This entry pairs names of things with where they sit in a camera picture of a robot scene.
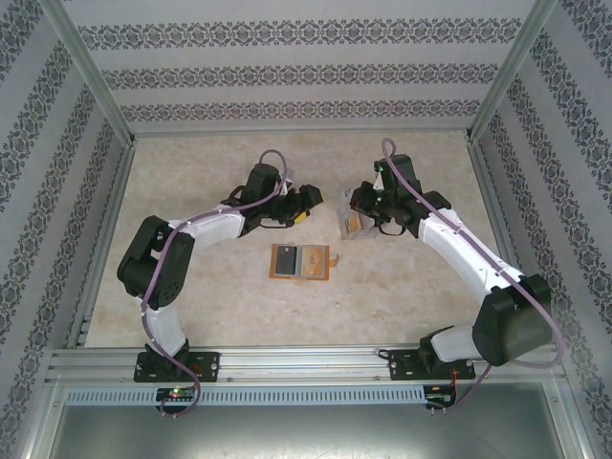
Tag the black credit card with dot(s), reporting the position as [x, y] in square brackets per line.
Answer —
[286, 260]

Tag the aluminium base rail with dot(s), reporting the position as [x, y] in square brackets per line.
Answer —
[296, 363]

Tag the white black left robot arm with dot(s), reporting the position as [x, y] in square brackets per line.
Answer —
[158, 263]

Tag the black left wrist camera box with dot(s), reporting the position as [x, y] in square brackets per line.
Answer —
[313, 196]

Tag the small green circuit board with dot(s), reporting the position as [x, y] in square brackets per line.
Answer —
[176, 394]
[441, 399]

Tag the aluminium corner post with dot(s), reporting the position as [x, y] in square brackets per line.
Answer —
[91, 72]
[511, 67]

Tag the aluminium side rail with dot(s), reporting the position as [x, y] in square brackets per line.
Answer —
[102, 239]

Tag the grey metal panel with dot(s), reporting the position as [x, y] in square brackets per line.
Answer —
[287, 432]

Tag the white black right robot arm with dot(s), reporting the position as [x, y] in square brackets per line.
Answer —
[507, 325]

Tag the orange leather card holder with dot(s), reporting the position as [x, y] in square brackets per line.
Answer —
[299, 278]

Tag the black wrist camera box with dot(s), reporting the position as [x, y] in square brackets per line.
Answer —
[359, 198]
[313, 196]

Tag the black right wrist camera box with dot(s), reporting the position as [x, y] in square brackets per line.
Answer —
[359, 198]

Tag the clear plastic card box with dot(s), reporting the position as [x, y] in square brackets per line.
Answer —
[345, 232]

